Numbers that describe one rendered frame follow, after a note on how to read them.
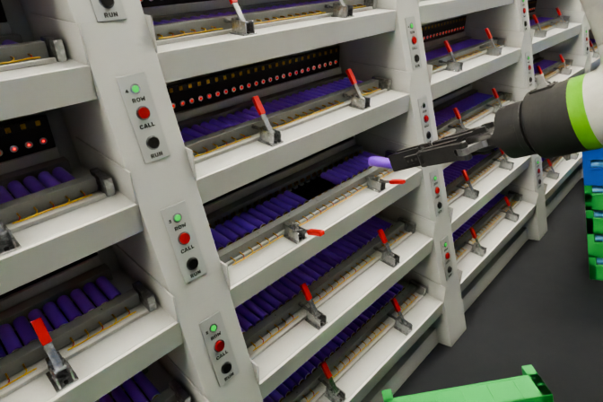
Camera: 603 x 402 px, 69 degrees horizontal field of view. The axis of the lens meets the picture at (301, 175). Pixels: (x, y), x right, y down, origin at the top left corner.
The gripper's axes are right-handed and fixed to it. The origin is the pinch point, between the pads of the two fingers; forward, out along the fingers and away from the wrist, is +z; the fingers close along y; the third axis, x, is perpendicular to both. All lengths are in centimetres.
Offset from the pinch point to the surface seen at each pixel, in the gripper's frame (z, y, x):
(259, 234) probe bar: 24.7, 18.5, 4.0
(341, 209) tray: 23.2, -1.7, 7.6
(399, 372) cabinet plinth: 36, -11, 57
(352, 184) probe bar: 24.8, -9.0, 4.3
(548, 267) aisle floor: 24, -82, 63
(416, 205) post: 26.6, -30.3, 18.3
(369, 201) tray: 21.2, -8.4, 8.8
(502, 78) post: 26, -100, -2
